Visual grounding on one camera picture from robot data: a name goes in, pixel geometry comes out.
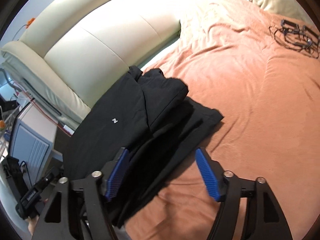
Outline cream padded headboard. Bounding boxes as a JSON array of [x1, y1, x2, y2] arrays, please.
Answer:
[[1, 0, 180, 129]]

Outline beige duvet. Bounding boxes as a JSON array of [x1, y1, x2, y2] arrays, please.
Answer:
[[249, 0, 315, 26]]

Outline black cable bundle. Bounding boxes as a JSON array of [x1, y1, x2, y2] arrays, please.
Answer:
[[268, 18, 320, 59]]

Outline orange bed blanket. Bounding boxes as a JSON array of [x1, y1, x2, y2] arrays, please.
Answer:
[[123, 0, 320, 240]]

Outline folded black clothes pile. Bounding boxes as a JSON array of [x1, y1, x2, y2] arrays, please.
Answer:
[[63, 66, 223, 227]]

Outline white bedside cabinet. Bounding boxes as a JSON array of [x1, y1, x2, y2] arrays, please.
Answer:
[[9, 102, 62, 184]]

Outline left hand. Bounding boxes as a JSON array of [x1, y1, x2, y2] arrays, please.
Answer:
[[26, 216, 39, 235]]

